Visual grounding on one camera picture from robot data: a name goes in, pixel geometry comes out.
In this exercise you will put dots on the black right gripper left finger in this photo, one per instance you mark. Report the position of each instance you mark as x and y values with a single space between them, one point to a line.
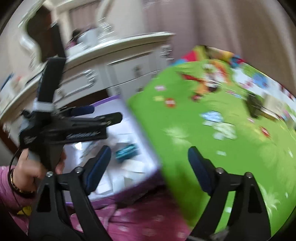
63 210

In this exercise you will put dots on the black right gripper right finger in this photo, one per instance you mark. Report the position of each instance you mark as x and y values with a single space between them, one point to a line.
236 208

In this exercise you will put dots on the teal blue box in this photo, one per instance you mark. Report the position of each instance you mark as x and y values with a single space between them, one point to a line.
126 153

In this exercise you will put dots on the black gold-label box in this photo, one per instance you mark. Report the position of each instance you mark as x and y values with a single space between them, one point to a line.
254 105

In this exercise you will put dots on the person's left hand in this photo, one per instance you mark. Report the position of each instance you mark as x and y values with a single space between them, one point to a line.
27 171

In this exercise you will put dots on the white ornate dresser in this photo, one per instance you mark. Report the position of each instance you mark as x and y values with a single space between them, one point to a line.
123 66

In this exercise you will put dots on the purple white storage box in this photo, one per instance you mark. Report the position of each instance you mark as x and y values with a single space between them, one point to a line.
119 179

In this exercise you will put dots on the pink patterned clothing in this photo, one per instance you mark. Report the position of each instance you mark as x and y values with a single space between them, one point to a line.
144 212

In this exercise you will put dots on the colourful cartoon play mat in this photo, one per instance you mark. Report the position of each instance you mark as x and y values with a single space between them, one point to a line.
200 101

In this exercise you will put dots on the ornate white mirror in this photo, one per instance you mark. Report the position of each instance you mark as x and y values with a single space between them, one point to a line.
40 35

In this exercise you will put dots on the pink embroidered curtain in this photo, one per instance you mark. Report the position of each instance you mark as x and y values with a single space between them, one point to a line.
260 32

